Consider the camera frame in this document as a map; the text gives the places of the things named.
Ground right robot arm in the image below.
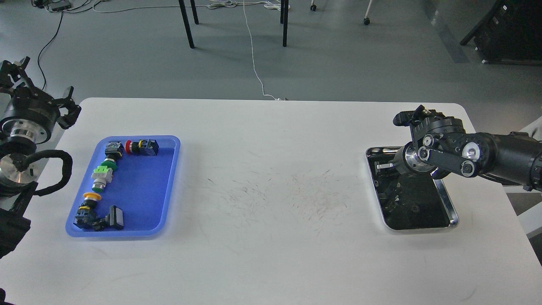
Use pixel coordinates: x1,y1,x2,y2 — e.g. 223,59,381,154
374,105,542,191

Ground red emergency stop button switch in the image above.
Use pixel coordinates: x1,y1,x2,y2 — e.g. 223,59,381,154
124,139,159,156

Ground green white pushbutton switch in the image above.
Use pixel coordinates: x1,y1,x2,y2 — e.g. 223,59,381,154
91,166,114,193

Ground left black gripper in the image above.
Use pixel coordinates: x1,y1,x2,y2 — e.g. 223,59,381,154
0,56,82,144

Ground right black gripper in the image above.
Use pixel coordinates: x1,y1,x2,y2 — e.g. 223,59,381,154
375,143,436,176

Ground power strip on floor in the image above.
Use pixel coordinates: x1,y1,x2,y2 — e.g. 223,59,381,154
32,0,72,12

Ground black cabinet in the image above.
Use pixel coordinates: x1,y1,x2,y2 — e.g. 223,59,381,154
459,0,542,66

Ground black square pushbutton switch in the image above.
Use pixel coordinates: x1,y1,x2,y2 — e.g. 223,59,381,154
91,205,124,230

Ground grey cloth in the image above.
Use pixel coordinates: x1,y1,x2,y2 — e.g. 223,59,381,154
520,116,542,141

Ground black green pushbutton switch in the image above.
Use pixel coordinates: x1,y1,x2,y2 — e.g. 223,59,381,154
100,141,124,171

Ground white chair base casters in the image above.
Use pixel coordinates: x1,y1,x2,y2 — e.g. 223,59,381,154
310,0,375,25

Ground white cable on floor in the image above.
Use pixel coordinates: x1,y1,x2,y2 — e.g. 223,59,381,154
207,0,293,101

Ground silver metal tray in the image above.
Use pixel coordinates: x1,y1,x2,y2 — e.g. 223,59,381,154
366,146,459,232

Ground black table legs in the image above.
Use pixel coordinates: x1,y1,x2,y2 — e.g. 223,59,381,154
178,0,290,49

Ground blue plastic tray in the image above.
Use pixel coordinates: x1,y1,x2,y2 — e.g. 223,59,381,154
65,135,181,239

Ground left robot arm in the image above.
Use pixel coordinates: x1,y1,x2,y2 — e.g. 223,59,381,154
0,57,81,257

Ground yellow pushbutton switch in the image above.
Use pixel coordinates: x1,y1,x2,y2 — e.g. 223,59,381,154
73,192,102,229

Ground black cable on floor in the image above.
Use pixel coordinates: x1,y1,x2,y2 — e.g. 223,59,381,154
32,0,104,92

